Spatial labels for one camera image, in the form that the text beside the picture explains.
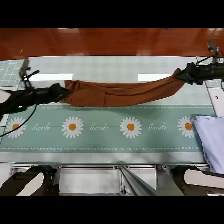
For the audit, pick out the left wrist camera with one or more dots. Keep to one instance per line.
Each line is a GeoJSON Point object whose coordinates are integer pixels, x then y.
{"type": "Point", "coordinates": [26, 71]}

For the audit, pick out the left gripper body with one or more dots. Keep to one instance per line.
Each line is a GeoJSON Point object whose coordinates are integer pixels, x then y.
{"type": "Point", "coordinates": [58, 93]}

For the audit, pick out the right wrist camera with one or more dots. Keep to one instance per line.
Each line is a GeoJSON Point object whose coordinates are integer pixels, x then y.
{"type": "Point", "coordinates": [213, 50]}

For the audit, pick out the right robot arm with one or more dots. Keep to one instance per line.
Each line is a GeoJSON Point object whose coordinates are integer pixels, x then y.
{"type": "Point", "coordinates": [211, 70]}

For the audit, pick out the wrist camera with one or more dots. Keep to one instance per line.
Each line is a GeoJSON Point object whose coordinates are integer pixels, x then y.
{"type": "Point", "coordinates": [26, 71]}
{"type": "Point", "coordinates": [213, 50]}

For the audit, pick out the brown T-shirt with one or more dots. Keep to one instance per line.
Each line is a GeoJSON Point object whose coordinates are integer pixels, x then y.
{"type": "Point", "coordinates": [123, 94]}

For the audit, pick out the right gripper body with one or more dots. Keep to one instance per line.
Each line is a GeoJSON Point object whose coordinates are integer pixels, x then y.
{"type": "Point", "coordinates": [188, 74]}

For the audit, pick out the silver frame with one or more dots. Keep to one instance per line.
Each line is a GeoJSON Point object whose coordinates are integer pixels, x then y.
{"type": "Point", "coordinates": [140, 185]}

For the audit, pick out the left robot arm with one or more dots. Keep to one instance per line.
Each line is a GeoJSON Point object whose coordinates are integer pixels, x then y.
{"type": "Point", "coordinates": [20, 100]}

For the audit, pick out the pale blue garment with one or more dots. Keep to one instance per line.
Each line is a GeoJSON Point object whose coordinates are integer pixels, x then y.
{"type": "Point", "coordinates": [211, 140]}

